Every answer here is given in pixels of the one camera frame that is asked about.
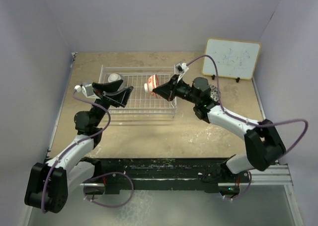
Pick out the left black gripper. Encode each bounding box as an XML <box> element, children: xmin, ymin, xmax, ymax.
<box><xmin>90</xmin><ymin>79</ymin><xmax>132</xmax><ymax>127</ymax></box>

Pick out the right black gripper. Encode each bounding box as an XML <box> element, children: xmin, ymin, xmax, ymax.
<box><xmin>153</xmin><ymin>75</ymin><xmax>199</xmax><ymax>105</ymax></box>

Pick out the grey striped bowl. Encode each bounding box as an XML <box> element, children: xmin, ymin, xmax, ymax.
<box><xmin>107</xmin><ymin>73</ymin><xmax>124</xmax><ymax>82</ymax></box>

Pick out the red flower pattern bowl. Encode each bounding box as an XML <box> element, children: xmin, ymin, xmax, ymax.
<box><xmin>144</xmin><ymin>74</ymin><xmax>159</xmax><ymax>98</ymax></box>

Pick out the white wire dish rack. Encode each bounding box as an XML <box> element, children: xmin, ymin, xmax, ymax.
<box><xmin>99</xmin><ymin>66</ymin><xmax>177</xmax><ymax>116</ymax></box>

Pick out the pink floral bowl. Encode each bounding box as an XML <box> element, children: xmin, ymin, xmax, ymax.
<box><xmin>209</xmin><ymin>84</ymin><xmax>221</xmax><ymax>104</ymax></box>

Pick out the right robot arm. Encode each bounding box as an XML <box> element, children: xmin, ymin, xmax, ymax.
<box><xmin>153</xmin><ymin>75</ymin><xmax>286</xmax><ymax>182</ymax></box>

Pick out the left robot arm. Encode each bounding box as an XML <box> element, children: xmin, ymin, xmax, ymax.
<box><xmin>24</xmin><ymin>79</ymin><xmax>134</xmax><ymax>213</ymax></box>

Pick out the yellow framed whiteboard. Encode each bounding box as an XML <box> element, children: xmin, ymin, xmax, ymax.
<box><xmin>202</xmin><ymin>38</ymin><xmax>261</xmax><ymax>80</ymax></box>

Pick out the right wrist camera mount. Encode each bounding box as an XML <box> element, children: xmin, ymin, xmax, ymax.
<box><xmin>174</xmin><ymin>62</ymin><xmax>189</xmax><ymax>82</ymax></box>

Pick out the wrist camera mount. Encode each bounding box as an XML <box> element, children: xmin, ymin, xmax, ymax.
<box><xmin>174</xmin><ymin>62</ymin><xmax>189</xmax><ymax>82</ymax></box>
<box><xmin>74</xmin><ymin>81</ymin><xmax>99</xmax><ymax>99</ymax></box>

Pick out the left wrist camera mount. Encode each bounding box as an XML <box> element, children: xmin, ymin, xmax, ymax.
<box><xmin>74</xmin><ymin>81</ymin><xmax>99</xmax><ymax>99</ymax></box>

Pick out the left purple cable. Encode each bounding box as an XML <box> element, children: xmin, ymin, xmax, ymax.
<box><xmin>41</xmin><ymin>87</ymin><xmax>135</xmax><ymax>214</ymax></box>

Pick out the purple cable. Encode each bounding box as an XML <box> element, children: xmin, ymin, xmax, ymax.
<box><xmin>186</xmin><ymin>54</ymin><xmax>309</xmax><ymax>203</ymax></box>
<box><xmin>41</xmin><ymin>87</ymin><xmax>135</xmax><ymax>214</ymax></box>

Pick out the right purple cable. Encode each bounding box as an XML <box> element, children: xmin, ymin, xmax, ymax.
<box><xmin>186</xmin><ymin>54</ymin><xmax>309</xmax><ymax>203</ymax></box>

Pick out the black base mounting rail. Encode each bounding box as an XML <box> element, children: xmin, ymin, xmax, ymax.
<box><xmin>83</xmin><ymin>158</ymin><xmax>249</xmax><ymax>195</ymax></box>

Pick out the aluminium extrusion frame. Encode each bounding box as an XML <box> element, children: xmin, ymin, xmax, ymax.
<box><xmin>81</xmin><ymin>161</ymin><xmax>294</xmax><ymax>187</ymax></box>

